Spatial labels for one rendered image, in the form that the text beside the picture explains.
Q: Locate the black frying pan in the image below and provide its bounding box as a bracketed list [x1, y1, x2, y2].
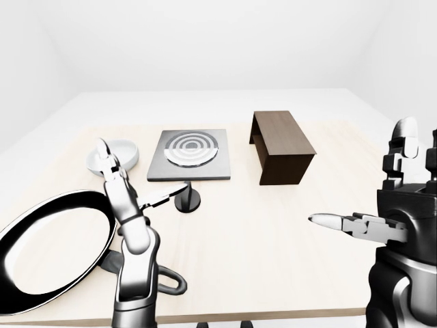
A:
[0, 190, 188, 316]

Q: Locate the flat dark stove plate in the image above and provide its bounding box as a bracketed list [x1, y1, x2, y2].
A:
[146, 128, 232, 183]

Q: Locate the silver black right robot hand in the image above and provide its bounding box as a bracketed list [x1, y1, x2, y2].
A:
[307, 115, 437, 253]

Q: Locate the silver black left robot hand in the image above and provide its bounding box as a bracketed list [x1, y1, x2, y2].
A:
[95, 137, 189, 227]

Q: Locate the white bowl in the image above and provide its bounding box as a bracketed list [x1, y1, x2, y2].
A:
[85, 138, 140, 178]

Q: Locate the round black stove knob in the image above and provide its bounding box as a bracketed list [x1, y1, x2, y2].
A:
[174, 180, 203, 215]

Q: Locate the dark brown wooden box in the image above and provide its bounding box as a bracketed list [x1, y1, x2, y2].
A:
[249, 110, 317, 187]

